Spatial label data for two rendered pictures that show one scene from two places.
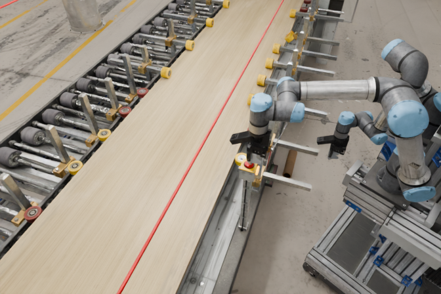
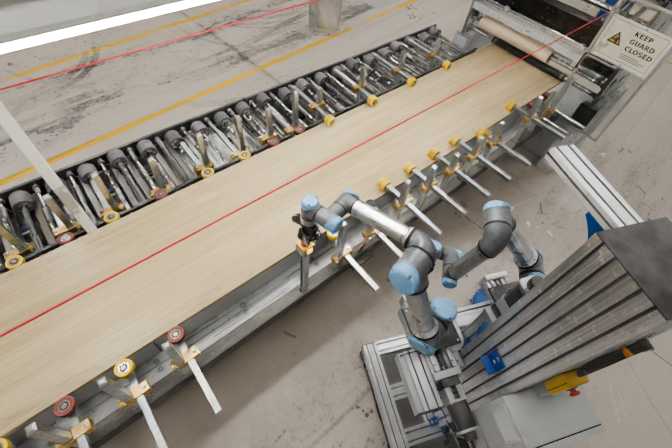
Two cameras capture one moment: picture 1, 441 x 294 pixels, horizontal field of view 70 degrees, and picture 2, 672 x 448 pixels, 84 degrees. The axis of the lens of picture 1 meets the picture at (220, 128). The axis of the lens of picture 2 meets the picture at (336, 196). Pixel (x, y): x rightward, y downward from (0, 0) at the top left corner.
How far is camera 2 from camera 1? 0.84 m
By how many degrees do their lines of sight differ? 19
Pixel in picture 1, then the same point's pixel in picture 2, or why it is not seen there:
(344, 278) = (380, 383)
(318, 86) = (366, 212)
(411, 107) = (403, 270)
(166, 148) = (281, 192)
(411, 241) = (408, 380)
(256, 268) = (322, 330)
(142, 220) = (224, 240)
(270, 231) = (356, 308)
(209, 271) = (258, 305)
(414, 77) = (486, 246)
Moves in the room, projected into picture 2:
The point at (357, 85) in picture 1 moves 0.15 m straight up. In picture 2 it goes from (395, 228) to (404, 205)
